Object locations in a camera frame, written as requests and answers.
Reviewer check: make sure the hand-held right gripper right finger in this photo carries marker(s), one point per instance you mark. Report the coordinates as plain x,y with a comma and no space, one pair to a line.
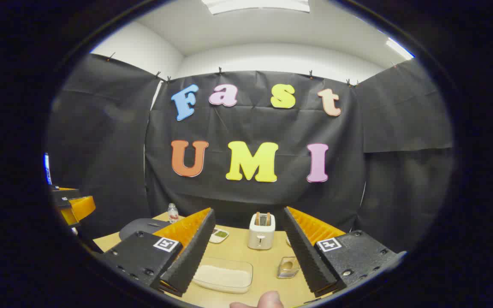
304,256

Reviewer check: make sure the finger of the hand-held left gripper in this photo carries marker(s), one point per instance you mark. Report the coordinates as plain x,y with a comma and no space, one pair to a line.
81,207

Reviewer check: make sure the small ceiling light panel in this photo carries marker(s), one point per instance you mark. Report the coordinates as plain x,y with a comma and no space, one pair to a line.
399,48

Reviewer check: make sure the clear mesh chopstick holder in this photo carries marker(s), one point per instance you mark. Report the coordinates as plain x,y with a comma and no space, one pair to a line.
283,274

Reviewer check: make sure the white toaster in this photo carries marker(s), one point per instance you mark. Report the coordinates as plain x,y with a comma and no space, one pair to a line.
260,237

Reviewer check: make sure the black backdrop cloth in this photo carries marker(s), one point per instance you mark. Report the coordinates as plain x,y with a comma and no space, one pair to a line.
255,196

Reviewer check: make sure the large ceiling light panel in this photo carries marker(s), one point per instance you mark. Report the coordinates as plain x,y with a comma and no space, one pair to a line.
255,5

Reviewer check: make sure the white divided bean plate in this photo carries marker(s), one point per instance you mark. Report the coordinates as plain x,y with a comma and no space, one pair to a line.
219,235

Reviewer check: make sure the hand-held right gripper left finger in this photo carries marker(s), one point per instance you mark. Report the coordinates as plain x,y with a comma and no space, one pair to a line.
193,252

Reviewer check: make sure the toast slice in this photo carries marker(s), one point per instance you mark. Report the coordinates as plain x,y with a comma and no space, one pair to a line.
257,219
268,219

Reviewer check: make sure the wooden spoon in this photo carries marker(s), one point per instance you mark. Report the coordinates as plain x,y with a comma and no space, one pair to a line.
288,265

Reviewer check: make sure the small clear bottle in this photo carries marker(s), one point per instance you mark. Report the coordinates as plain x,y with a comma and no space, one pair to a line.
173,214

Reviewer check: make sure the clear tray of rice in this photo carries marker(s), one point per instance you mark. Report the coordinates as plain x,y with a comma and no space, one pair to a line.
223,276

